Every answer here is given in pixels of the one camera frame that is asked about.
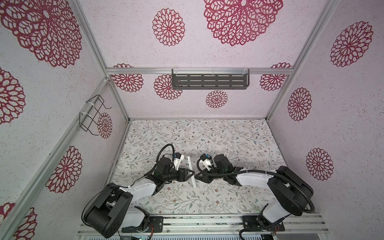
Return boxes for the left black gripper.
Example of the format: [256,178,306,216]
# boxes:
[163,167,195,182]

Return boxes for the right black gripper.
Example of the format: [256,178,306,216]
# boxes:
[193,167,226,184]

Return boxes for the white remote control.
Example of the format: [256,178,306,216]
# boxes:
[186,155,198,190]

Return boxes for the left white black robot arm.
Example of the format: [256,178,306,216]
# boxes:
[81,154,195,239]

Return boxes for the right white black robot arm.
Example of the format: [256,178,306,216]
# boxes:
[196,154,315,226]

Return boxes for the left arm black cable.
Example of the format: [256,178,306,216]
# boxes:
[155,143,176,164]

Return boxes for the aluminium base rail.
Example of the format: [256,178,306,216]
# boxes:
[77,212,330,236]

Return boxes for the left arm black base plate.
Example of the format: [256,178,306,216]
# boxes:
[121,216,164,234]

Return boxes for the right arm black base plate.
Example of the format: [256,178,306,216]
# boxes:
[242,215,285,233]

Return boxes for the grey slotted wall shelf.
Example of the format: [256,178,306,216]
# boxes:
[171,69,250,90]

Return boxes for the black wire wall basket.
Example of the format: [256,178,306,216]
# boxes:
[79,95,113,139]

